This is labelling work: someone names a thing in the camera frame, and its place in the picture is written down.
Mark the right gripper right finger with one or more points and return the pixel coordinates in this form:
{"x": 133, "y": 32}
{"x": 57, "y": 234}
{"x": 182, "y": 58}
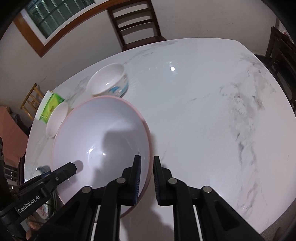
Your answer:
{"x": 161, "y": 177}

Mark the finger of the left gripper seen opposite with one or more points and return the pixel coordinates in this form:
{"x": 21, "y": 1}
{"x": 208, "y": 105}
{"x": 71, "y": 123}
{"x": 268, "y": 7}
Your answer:
{"x": 61, "y": 174}

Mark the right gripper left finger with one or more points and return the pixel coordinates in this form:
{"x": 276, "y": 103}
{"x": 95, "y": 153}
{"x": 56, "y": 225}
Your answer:
{"x": 134, "y": 180}

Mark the white pink-flower deep plate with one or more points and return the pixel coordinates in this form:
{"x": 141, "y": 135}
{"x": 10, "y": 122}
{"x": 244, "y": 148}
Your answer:
{"x": 42, "y": 213}

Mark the large pink bowl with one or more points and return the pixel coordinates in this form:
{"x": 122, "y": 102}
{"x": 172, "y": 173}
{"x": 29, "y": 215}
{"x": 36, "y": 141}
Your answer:
{"x": 101, "y": 137}

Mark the white rabbit bowl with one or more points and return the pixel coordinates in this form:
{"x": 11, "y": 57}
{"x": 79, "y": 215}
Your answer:
{"x": 56, "y": 119}

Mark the small white gnome bowl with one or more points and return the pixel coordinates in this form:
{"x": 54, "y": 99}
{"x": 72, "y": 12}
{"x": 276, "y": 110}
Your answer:
{"x": 110, "y": 80}

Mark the operator left hand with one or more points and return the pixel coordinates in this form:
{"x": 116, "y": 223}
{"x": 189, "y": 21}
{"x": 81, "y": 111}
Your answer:
{"x": 33, "y": 227}

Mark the orange cloth covered furniture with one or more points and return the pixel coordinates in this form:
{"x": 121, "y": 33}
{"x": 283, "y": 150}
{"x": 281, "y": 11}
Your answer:
{"x": 14, "y": 139}

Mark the light bamboo chair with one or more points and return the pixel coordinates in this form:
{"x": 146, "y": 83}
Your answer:
{"x": 32, "y": 101}

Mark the green tissue box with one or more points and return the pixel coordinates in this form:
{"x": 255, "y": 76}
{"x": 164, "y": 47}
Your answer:
{"x": 49, "y": 102}

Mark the dark wooden chair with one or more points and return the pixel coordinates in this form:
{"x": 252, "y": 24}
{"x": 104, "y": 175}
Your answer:
{"x": 132, "y": 16}

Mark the wood-framed window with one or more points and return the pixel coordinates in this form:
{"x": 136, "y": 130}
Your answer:
{"x": 44, "y": 23}

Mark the dark chair at right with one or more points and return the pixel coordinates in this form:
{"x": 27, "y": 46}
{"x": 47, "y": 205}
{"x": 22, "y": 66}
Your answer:
{"x": 279, "y": 59}

